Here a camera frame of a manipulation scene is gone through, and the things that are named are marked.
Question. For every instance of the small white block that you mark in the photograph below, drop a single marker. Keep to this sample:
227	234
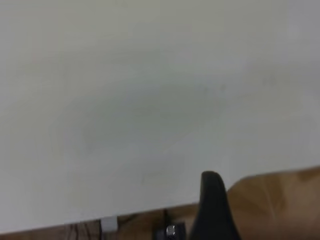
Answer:
109	224

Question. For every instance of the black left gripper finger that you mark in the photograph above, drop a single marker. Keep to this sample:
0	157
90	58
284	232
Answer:
212	212

